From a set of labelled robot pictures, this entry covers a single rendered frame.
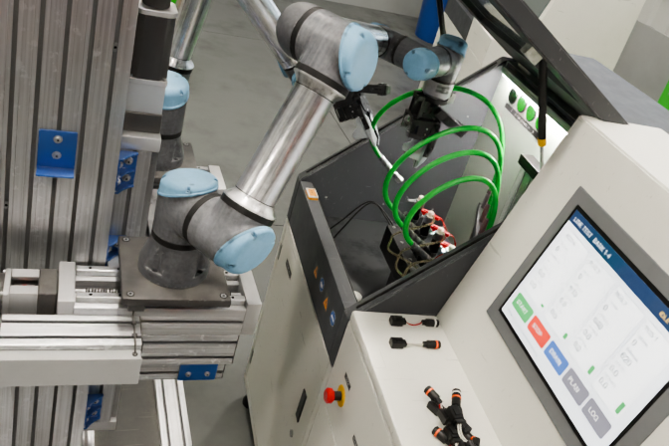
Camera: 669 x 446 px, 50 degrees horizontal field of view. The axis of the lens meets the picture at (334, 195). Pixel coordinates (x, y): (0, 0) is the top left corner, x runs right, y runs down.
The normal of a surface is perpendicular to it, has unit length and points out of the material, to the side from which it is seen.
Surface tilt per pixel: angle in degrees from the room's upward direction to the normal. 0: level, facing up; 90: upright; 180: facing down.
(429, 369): 0
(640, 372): 76
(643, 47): 90
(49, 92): 90
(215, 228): 63
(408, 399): 0
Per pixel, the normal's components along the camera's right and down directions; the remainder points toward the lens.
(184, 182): 0.16, -0.90
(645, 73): -0.93, -0.07
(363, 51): 0.81, 0.36
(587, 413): -0.86, -0.31
